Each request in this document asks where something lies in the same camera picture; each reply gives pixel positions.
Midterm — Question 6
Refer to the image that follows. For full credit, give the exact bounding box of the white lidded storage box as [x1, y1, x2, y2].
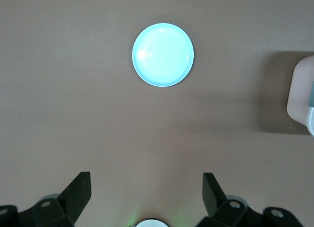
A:
[286, 55, 314, 137]

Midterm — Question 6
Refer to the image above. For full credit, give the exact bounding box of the light blue round plate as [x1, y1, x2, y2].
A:
[131, 22, 195, 88]

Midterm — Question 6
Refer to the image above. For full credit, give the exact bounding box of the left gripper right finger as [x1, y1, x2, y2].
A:
[196, 172, 303, 227]

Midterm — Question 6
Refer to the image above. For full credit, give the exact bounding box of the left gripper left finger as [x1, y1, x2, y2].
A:
[0, 172, 92, 227]

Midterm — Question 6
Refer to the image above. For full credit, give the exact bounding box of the brown table cover mat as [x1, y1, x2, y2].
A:
[0, 0, 314, 227]

